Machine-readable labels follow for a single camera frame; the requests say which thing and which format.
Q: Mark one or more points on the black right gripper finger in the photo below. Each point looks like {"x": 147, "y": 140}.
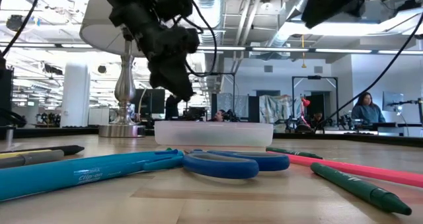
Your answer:
{"x": 330, "y": 2}

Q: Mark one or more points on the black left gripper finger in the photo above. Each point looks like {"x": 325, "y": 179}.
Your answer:
{"x": 172, "y": 75}

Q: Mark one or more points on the clear supply box pink lid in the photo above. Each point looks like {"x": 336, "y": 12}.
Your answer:
{"x": 215, "y": 134}

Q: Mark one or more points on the blue clip-on pen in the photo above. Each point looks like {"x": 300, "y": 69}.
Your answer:
{"x": 66, "y": 176}

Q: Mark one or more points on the grey pen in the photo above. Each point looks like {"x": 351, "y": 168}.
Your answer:
{"x": 39, "y": 158}

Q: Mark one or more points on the yellow highlighter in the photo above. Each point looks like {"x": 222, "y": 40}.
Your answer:
{"x": 20, "y": 154}

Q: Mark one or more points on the pink pencil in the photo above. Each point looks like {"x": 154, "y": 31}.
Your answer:
{"x": 363, "y": 171}

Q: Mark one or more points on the dark green marker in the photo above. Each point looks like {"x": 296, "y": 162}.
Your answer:
{"x": 357, "y": 187}

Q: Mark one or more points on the black monitor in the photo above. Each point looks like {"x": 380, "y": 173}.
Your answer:
{"x": 153, "y": 101}

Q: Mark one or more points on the person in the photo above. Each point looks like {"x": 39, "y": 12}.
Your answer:
{"x": 318, "y": 118}
{"x": 218, "y": 115}
{"x": 172, "y": 110}
{"x": 367, "y": 113}

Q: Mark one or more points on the white shade silver table lamp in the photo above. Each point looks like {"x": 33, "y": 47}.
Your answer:
{"x": 124, "y": 85}

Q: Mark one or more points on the white round column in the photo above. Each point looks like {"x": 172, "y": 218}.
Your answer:
{"x": 75, "y": 95}

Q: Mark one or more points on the red desk lamp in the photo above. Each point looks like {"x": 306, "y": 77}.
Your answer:
{"x": 306, "y": 102}

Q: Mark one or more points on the patterned grey cloth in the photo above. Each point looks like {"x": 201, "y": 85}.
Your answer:
{"x": 277, "y": 108}

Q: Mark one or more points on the black cabinet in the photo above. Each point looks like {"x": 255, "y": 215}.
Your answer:
{"x": 6, "y": 95}

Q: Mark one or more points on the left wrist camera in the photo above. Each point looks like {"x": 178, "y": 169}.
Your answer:
{"x": 172, "y": 2}

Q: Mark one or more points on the silver ceiling duct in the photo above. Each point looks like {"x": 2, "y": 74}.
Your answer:
{"x": 206, "y": 2}

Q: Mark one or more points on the black ceiling dome camera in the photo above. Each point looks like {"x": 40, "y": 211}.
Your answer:
{"x": 15, "y": 22}

